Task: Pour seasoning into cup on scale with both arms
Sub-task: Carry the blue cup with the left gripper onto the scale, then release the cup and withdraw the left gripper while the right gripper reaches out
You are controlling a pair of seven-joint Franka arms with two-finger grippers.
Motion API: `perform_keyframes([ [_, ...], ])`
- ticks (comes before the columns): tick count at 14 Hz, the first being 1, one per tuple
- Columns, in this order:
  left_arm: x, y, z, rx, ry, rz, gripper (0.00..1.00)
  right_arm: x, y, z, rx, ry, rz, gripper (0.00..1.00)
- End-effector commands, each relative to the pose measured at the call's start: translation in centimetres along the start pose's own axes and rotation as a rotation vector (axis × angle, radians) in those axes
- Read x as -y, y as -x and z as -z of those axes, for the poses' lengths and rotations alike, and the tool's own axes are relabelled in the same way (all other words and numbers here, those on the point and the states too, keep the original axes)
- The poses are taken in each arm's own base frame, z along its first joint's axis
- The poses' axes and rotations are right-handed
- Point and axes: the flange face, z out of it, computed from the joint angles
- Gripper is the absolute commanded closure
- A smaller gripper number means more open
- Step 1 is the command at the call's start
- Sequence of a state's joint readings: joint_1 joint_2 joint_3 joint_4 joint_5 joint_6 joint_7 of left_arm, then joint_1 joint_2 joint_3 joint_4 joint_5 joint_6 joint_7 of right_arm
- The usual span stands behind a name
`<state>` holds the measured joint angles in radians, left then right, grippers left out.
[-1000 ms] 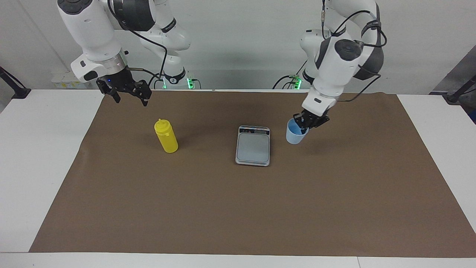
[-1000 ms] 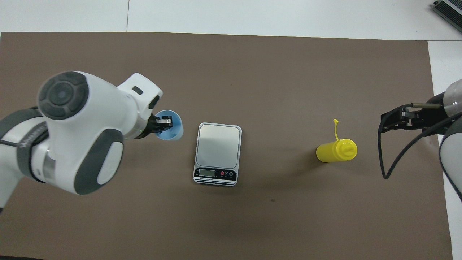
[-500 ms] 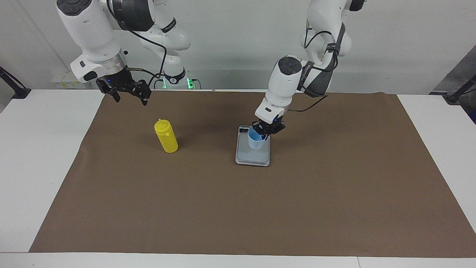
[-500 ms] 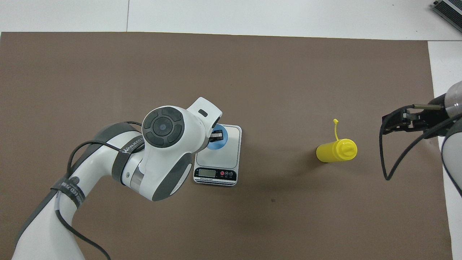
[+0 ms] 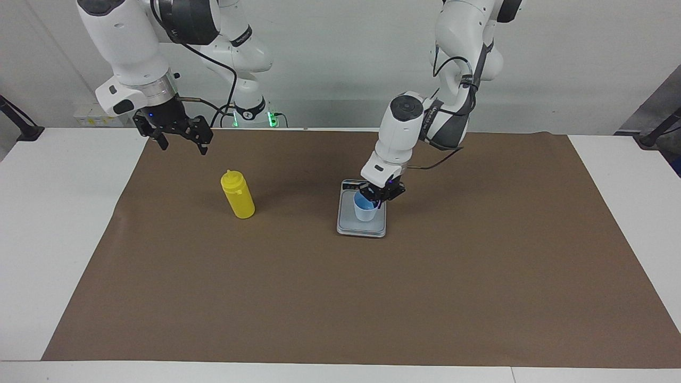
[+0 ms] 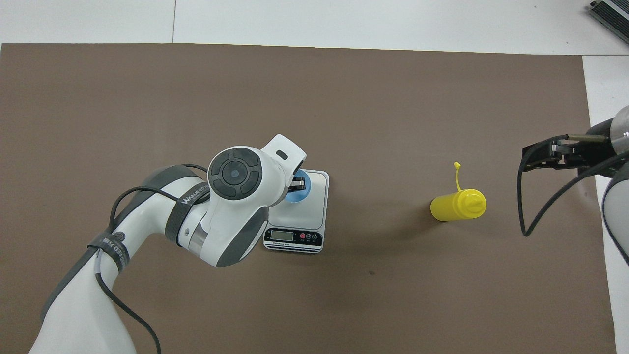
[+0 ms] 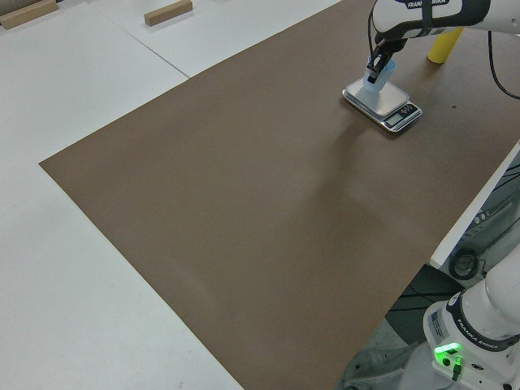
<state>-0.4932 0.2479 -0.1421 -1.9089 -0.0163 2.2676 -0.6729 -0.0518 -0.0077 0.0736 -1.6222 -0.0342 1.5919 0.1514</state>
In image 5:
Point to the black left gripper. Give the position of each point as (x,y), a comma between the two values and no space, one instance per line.
(391,190)

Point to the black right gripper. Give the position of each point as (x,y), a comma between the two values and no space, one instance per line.
(173,121)

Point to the light blue plastic cup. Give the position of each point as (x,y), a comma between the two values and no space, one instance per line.
(366,213)

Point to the yellow squeeze bottle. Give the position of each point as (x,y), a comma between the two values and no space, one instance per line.
(239,199)

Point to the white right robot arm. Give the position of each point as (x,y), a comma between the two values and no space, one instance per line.
(127,42)

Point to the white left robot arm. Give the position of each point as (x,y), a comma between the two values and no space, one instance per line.
(404,133)

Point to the silver digital kitchen scale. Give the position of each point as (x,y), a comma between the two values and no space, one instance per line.
(351,227)

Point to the white power strip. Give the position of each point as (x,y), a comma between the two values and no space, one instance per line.
(88,117)

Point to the brown paper table mat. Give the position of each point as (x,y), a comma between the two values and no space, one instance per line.
(319,298)

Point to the black clamp stand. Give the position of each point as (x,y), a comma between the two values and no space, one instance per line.
(652,139)
(29,132)

